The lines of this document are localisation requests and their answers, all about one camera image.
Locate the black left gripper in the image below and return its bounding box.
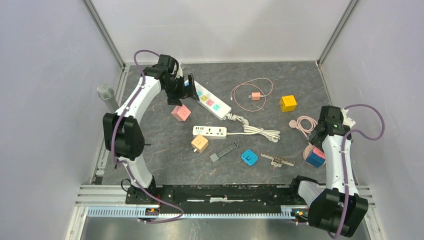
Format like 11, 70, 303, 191
163, 74, 199, 107

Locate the pink cube plug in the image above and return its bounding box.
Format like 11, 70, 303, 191
171, 104, 191, 122

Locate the long white power strip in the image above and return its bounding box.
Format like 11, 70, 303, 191
194, 81, 232, 121

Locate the pink round socket base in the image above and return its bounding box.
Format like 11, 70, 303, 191
302, 143, 315, 160

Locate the dark blue cube socket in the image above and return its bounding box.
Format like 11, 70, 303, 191
305, 152, 326, 168

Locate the small white power strip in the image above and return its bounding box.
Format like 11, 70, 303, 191
192, 125, 228, 140

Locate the yellow cube plug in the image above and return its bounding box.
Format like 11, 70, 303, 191
279, 95, 298, 113

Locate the beige dragon plug adapter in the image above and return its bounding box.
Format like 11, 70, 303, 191
191, 134, 209, 153

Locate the small orange plug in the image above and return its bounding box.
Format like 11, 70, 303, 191
248, 92, 265, 101

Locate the blue plug adapter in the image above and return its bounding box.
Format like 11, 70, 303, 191
240, 149, 259, 166

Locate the pink and blue block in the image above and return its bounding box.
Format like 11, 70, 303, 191
312, 147, 326, 160

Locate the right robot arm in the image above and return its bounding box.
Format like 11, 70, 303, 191
288, 105, 369, 238

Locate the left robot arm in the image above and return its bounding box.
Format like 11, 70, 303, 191
102, 54, 200, 204

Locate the beige toothed ruler piece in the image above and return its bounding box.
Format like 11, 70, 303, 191
260, 152, 295, 168

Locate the silver microphone on stand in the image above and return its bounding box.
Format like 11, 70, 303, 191
96, 84, 119, 113

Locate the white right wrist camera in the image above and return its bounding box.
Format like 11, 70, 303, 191
341, 108, 356, 129

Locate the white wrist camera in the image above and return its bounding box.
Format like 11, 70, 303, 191
175, 64, 184, 79
341, 108, 356, 129

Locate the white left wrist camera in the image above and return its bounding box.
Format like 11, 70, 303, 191
175, 64, 184, 79

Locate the pink thin cable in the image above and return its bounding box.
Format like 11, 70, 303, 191
229, 77, 274, 113

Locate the white power strip cable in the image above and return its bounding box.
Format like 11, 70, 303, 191
225, 113, 282, 144

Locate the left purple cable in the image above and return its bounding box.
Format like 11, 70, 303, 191
110, 49, 185, 225

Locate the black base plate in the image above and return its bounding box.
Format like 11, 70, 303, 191
125, 184, 306, 215

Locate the aluminium front rail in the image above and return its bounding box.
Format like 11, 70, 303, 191
75, 184, 377, 220

